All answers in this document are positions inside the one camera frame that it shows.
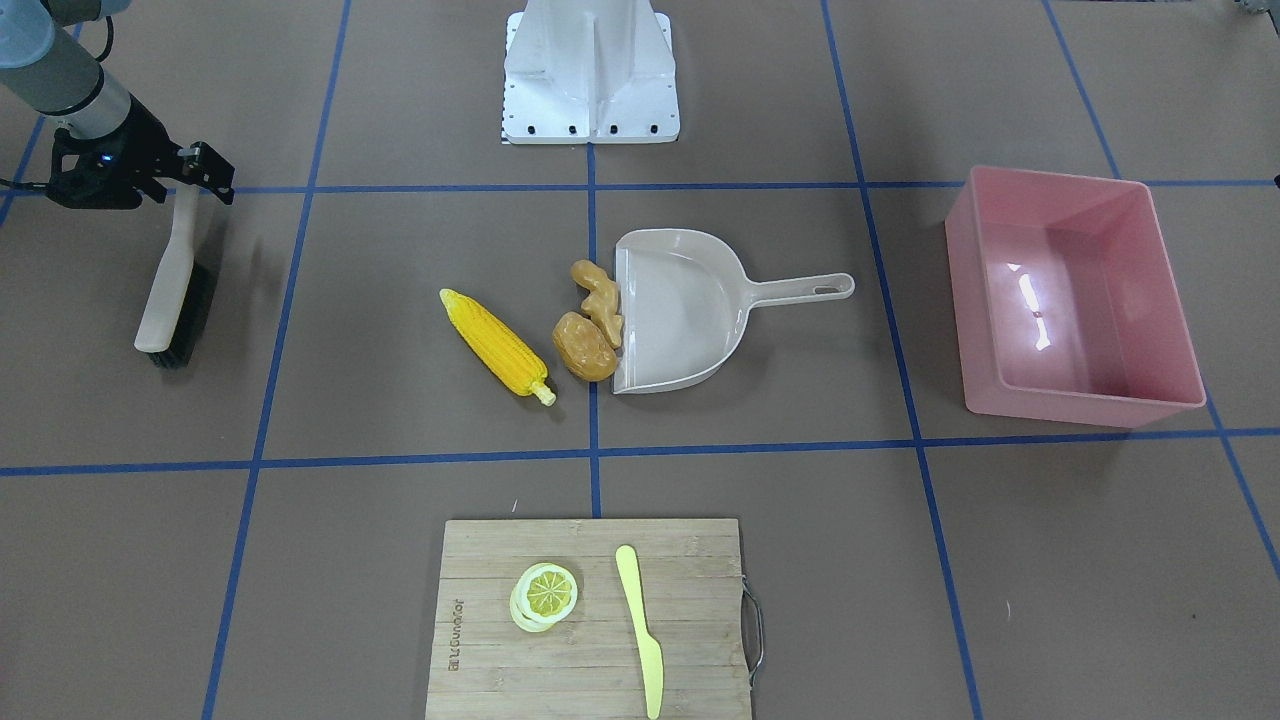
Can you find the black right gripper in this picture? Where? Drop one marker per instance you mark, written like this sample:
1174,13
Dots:
147,128

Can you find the beige hand brush black bristles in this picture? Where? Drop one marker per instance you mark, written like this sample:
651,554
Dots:
178,302

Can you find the yellow toy corn cob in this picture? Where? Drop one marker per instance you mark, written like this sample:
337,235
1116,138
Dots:
506,356

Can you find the brown toy potato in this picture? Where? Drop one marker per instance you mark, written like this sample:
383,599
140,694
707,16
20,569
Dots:
583,348

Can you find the beige plastic dustpan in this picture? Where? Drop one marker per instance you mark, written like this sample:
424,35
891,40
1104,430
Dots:
685,300

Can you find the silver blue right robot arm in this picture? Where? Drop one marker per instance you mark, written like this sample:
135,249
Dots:
43,65

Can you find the pink plastic bin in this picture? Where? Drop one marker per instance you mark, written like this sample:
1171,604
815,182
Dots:
1065,303

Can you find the yellow toy lemon slices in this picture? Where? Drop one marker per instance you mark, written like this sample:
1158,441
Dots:
545,594

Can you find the wooden cutting board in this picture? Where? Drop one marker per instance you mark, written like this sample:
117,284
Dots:
587,666

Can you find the yellow plastic toy knife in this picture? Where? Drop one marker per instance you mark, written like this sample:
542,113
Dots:
648,648

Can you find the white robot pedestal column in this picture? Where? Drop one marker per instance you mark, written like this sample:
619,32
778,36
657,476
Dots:
589,72

